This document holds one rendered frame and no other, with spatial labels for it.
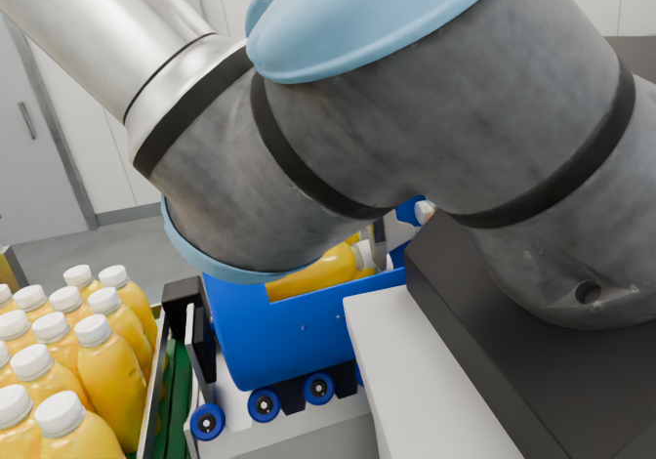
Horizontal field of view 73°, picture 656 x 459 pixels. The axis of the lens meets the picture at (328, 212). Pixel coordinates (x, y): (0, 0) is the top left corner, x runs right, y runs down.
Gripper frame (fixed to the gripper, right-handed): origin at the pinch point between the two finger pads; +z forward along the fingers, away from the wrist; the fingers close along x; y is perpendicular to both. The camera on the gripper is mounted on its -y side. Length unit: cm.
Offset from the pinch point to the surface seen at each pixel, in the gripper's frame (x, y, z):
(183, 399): 8.8, -32.1, 21.5
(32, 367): -1.9, -43.4, 1.4
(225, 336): -8.7, -20.4, 0.0
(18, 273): 41, -62, 6
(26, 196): 366, -195, 62
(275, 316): -8.6, -14.5, -0.6
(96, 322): 3.1, -37.0, 0.5
